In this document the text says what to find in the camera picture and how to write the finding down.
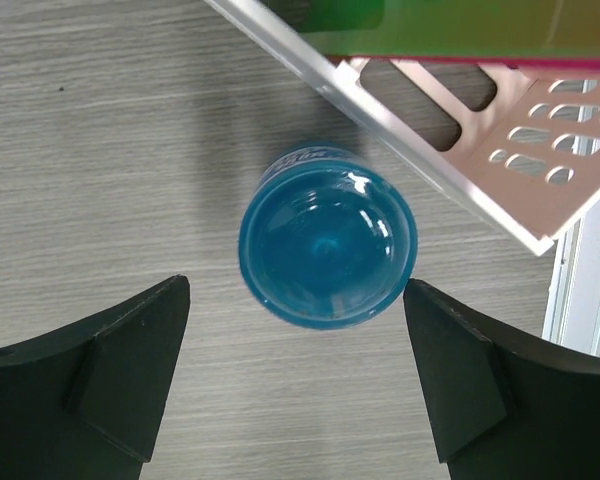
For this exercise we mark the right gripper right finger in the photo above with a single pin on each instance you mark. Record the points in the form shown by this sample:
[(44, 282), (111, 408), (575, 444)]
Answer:
[(502, 403)]

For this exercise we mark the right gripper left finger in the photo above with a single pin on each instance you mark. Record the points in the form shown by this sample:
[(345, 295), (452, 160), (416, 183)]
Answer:
[(86, 401)]

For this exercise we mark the blue glue bottle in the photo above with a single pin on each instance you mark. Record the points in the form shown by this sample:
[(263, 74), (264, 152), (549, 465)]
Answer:
[(326, 242)]

